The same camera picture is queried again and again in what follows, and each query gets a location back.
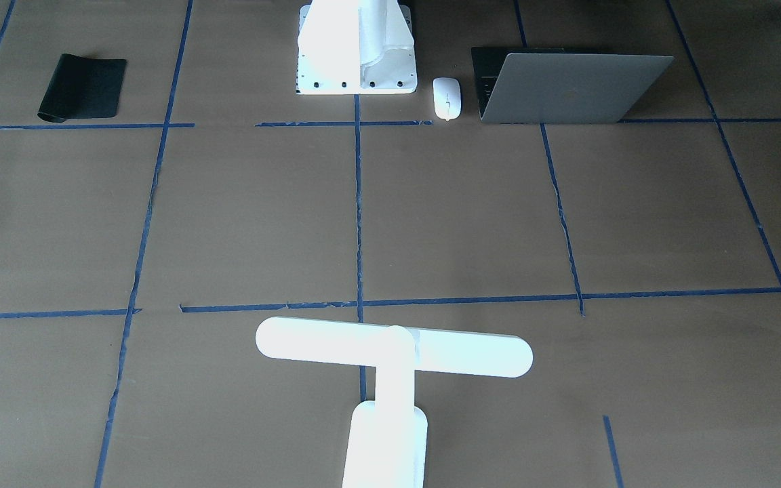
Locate white computer mouse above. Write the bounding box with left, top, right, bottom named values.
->
left=432, top=77, right=462, bottom=121

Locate grey laptop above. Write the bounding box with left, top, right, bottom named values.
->
left=470, top=46, right=674, bottom=124

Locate black mouse pad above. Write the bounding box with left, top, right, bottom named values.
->
left=37, top=54, right=127, bottom=123

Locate white desk lamp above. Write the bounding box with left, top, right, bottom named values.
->
left=256, top=317, right=534, bottom=487

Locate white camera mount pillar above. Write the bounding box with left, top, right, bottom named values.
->
left=295, top=1, right=418, bottom=96

